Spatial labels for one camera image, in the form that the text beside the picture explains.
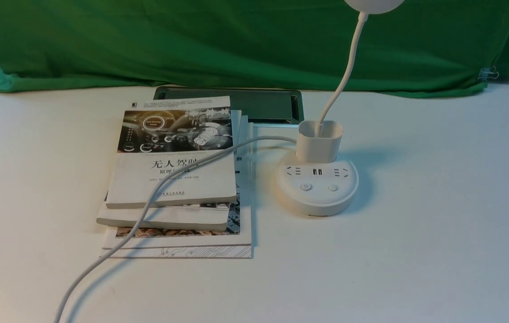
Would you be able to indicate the bottom book circuit pattern cover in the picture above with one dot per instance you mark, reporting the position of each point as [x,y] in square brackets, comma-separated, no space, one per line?
[235,241]

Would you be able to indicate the top book with car cover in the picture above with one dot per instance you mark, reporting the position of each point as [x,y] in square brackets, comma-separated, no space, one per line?
[159,145]

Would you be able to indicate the metal binder clip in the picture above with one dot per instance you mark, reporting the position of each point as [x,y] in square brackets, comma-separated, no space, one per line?
[488,73]

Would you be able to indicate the white desk lamp with base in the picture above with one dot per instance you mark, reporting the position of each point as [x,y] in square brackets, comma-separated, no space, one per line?
[313,180]

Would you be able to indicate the green backdrop cloth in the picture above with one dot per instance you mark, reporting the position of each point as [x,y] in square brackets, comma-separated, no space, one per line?
[422,49]

